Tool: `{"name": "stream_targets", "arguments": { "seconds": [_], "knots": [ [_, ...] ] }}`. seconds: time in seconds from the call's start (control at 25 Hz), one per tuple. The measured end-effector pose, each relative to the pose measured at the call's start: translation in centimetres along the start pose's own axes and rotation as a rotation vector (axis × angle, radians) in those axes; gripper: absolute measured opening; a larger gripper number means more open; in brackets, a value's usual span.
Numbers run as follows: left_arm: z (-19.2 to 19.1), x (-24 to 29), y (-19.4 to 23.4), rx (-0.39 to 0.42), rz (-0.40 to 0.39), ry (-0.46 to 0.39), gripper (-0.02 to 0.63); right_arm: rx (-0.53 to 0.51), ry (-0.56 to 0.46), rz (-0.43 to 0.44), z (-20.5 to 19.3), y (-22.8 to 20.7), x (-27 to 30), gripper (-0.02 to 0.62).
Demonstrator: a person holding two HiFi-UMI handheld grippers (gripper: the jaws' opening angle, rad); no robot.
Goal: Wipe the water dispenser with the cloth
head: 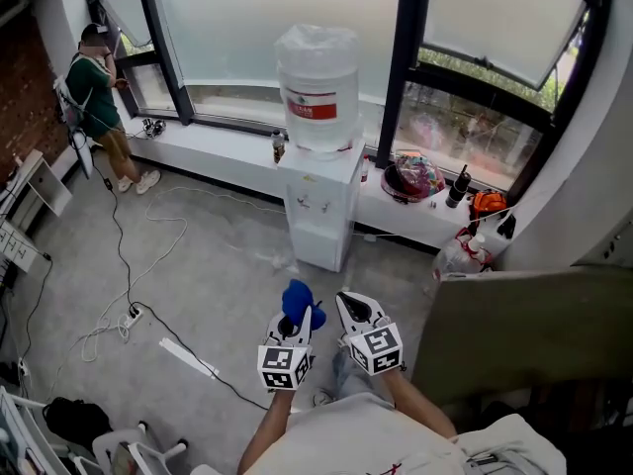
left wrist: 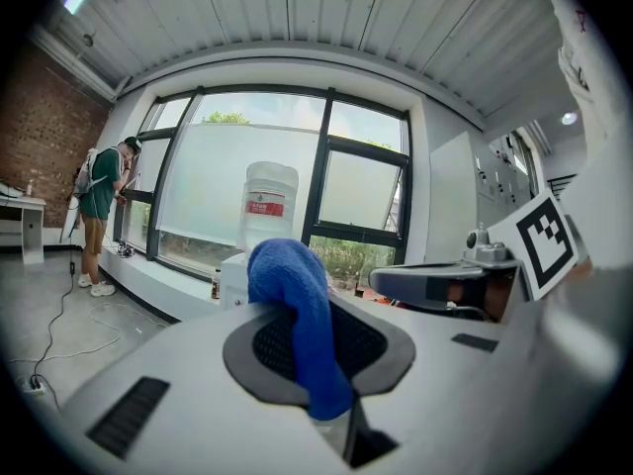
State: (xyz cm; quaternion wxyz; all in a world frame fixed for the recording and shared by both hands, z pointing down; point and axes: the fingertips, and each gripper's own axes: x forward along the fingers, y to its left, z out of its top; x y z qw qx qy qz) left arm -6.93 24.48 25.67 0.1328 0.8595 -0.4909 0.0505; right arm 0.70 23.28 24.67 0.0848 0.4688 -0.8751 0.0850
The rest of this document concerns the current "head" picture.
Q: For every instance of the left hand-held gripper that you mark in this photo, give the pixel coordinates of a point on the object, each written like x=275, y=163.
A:
x=282, y=366

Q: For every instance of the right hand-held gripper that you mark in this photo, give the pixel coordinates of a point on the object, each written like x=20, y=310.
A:
x=378, y=349

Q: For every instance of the blue cloth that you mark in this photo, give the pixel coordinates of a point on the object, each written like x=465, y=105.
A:
x=299, y=302

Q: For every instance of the white water dispenser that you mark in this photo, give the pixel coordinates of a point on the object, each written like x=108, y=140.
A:
x=324, y=225

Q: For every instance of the person's right forearm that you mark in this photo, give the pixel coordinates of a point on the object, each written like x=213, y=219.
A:
x=423, y=404

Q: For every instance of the person's left forearm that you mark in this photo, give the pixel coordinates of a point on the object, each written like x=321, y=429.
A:
x=269, y=428

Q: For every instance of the clear plastic bag with container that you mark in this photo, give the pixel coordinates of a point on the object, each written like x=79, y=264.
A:
x=460, y=257

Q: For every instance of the clear water jug red label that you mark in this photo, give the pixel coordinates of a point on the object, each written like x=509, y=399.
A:
x=319, y=77

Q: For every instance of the person's jeans leg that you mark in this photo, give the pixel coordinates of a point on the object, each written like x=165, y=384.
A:
x=351, y=379

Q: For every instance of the person's left shoe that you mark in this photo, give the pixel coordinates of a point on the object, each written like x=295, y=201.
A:
x=324, y=398

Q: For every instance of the person's white shirt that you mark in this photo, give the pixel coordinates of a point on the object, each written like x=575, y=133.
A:
x=371, y=438

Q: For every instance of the small bottle red label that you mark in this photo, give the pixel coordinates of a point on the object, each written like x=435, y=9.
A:
x=365, y=170

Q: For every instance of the colourful helmet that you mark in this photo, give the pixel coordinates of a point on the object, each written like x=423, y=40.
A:
x=413, y=176

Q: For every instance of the black tumbler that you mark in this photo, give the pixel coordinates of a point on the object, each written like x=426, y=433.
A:
x=457, y=191

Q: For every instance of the white power strip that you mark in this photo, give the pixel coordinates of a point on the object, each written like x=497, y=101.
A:
x=133, y=317

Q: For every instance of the olive green board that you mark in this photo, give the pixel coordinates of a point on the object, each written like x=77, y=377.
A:
x=524, y=334

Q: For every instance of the orange bag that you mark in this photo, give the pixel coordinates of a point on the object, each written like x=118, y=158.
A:
x=487, y=205

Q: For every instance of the black pouch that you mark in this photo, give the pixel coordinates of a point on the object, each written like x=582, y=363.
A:
x=507, y=225

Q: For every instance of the dark drink bottle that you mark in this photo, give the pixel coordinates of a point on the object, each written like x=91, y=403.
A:
x=278, y=147

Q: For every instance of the white office chair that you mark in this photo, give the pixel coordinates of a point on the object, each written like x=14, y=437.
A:
x=138, y=450

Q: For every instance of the black backpack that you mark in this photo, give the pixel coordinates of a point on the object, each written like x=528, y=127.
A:
x=76, y=421

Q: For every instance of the white small cabinet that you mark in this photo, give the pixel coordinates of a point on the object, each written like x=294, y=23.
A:
x=47, y=183

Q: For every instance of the white metal rack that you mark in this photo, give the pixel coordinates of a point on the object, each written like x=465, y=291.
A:
x=20, y=433

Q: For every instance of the black framed window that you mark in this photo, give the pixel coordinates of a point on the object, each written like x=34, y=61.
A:
x=247, y=28
x=494, y=18

